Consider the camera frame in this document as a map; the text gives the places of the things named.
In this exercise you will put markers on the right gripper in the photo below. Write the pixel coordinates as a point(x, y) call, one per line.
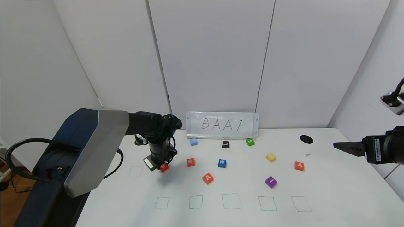
point(376, 149)

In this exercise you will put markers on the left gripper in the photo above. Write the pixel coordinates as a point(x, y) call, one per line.
point(150, 163)

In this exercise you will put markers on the orange B letter block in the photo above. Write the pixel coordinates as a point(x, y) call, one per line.
point(165, 168)

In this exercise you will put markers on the orange A letter block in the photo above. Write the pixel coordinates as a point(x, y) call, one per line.
point(299, 165)
point(208, 178)

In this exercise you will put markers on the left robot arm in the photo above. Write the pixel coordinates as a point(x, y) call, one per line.
point(88, 148)

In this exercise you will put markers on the white BAAI sign board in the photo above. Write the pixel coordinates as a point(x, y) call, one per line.
point(222, 125)

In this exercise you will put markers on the orange R letter block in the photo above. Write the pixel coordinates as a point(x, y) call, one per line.
point(190, 162)

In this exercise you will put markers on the black table grommet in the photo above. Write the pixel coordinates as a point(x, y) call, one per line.
point(306, 139)

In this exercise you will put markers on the light blue letter block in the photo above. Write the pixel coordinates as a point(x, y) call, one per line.
point(193, 142)

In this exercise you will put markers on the blue W letter block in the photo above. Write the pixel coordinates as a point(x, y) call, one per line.
point(222, 163)

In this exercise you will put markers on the black L letter block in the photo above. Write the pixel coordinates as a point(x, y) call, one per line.
point(225, 144)

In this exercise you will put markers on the yellow letter block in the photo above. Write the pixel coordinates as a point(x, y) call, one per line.
point(271, 157)

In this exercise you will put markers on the purple I letter block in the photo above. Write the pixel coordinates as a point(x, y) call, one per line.
point(271, 182)

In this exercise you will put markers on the green S letter block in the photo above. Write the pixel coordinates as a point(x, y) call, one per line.
point(250, 142)

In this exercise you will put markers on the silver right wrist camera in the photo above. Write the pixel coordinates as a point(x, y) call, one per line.
point(393, 101)

